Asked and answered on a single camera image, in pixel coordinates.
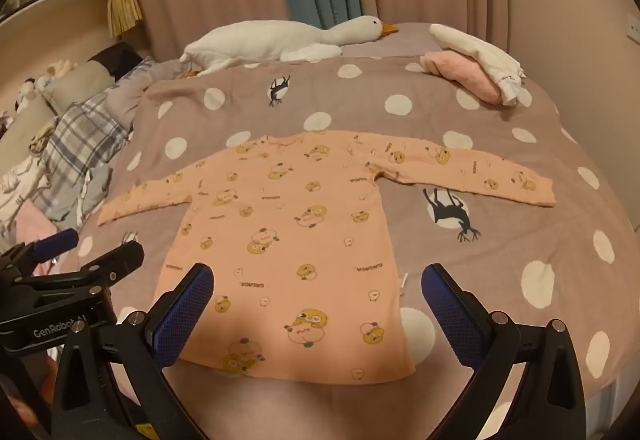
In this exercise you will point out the lilac grey pillow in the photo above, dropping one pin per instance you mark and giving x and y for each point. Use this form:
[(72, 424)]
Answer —
[(125, 105)]

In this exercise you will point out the white goose plush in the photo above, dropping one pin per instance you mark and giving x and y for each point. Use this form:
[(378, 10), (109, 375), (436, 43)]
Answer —
[(260, 40)]

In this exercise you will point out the pale pink garment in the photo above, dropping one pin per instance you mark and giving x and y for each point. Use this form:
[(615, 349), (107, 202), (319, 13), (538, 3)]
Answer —
[(30, 220)]

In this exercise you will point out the person's left hand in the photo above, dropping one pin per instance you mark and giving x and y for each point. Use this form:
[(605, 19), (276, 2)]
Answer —
[(25, 407)]

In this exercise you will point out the small white plush toy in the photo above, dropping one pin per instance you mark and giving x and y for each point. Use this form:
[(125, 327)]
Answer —
[(31, 95), (61, 69)]

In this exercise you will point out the white wall socket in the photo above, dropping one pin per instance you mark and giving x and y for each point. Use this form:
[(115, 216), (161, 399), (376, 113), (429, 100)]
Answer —
[(634, 28)]

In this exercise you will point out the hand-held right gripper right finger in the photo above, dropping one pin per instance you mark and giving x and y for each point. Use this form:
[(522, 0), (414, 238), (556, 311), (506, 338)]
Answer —
[(445, 310)]

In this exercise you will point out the straw tassel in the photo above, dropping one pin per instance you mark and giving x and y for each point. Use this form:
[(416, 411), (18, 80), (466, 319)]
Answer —
[(122, 5)]

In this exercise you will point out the cream patterned cloth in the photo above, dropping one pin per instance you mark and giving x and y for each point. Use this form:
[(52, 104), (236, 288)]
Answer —
[(42, 138)]

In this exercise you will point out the folded white cloth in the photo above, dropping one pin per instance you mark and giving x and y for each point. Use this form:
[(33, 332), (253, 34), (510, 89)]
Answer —
[(475, 43)]

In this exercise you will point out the peach cartoon print shirt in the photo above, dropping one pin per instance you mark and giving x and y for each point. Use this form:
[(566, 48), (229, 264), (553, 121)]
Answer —
[(300, 220)]

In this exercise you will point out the grey plaid clothing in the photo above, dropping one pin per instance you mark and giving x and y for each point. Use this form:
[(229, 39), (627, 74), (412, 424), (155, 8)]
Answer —
[(80, 140)]

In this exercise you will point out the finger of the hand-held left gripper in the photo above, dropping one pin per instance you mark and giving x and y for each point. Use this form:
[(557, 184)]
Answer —
[(122, 256), (57, 240)]

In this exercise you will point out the blue grey garment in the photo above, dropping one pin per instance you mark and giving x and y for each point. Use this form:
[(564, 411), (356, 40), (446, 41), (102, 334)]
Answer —
[(95, 190)]

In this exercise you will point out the dark cloth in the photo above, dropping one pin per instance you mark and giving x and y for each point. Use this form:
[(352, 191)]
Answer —
[(120, 58)]

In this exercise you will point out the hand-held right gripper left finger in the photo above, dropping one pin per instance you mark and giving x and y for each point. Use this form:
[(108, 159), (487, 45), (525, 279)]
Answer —
[(185, 310)]

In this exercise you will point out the beige pillow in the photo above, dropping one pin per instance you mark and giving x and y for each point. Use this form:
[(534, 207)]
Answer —
[(80, 78), (25, 125)]

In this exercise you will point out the mauve polka dot blanket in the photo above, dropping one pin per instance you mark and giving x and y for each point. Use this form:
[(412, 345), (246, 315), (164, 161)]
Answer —
[(500, 270)]

